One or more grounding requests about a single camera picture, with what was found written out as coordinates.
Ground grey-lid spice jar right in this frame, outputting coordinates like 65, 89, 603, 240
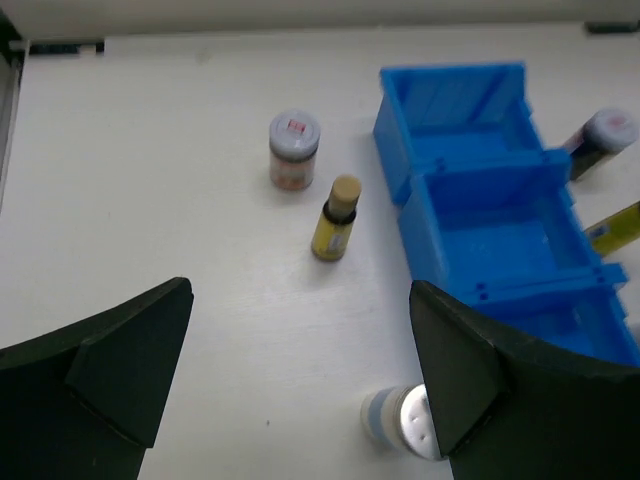
563, 107, 639, 181

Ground grey-lid spice jar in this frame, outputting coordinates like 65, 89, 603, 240
563, 107, 639, 181
269, 109, 321, 191

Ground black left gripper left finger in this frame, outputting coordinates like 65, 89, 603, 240
1, 277, 194, 479

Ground silver-lid shaker jar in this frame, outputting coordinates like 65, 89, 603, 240
360, 384, 444, 461

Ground yellow bottle tan cap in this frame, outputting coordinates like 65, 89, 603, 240
311, 175, 362, 262
585, 202, 640, 257

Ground blue plastic divided bin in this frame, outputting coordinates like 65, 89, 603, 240
373, 62, 639, 366

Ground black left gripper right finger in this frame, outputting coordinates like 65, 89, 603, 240
409, 281, 639, 479

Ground grey-lid spice jar left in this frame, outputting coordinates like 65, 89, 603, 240
269, 109, 321, 191

